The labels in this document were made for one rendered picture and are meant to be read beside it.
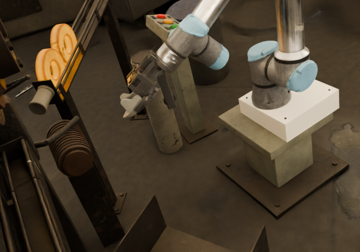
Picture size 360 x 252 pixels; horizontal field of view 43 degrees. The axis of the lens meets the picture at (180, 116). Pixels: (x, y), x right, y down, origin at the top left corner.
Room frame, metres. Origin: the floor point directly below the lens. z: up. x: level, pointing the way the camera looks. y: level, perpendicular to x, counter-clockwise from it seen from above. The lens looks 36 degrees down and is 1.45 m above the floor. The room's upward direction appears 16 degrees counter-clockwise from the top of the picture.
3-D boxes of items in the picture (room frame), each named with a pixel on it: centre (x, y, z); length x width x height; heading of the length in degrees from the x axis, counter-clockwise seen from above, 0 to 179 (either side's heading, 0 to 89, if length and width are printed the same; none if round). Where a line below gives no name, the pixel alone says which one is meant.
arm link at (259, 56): (1.42, -0.36, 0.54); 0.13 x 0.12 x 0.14; 26
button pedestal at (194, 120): (1.85, -0.06, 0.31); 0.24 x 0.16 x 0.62; 17
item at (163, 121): (1.76, 0.08, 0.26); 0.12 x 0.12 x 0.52
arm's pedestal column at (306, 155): (1.42, -0.36, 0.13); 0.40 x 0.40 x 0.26; 24
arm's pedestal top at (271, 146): (1.42, -0.36, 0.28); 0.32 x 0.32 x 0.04; 24
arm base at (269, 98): (1.42, -0.36, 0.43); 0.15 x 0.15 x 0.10
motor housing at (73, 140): (1.34, 0.41, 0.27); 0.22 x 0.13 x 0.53; 17
